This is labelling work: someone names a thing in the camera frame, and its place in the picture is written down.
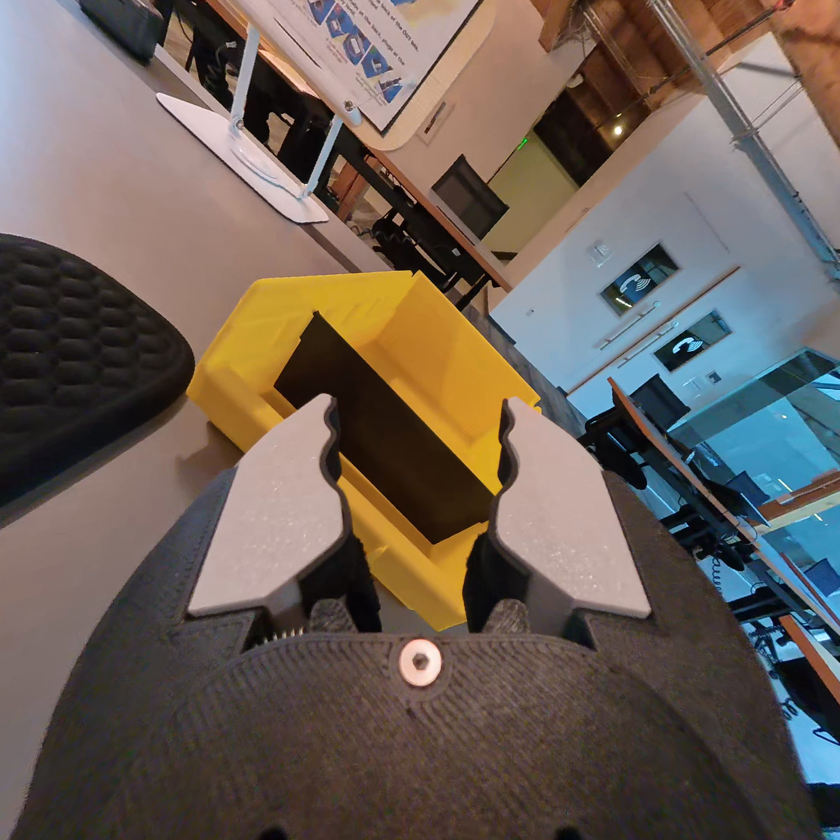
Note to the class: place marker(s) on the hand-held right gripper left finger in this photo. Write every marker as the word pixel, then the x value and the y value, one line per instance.
pixel 275 525

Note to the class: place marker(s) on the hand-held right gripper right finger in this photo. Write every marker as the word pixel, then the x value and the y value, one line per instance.
pixel 564 525

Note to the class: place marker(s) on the yellow plastic bin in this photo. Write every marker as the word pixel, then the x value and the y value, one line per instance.
pixel 426 341

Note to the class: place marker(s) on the black divider panel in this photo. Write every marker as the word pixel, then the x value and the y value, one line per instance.
pixel 394 433

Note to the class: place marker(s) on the black mesh cushion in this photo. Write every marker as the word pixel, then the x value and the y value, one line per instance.
pixel 79 367

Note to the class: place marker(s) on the wooden desk with monitor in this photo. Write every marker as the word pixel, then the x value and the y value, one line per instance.
pixel 472 246

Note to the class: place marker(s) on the black monitor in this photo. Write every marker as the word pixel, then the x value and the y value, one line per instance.
pixel 469 197

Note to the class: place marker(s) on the white board stand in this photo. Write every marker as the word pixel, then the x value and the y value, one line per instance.
pixel 197 121

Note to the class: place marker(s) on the dark grey power adapter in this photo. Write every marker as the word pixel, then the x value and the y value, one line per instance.
pixel 124 26

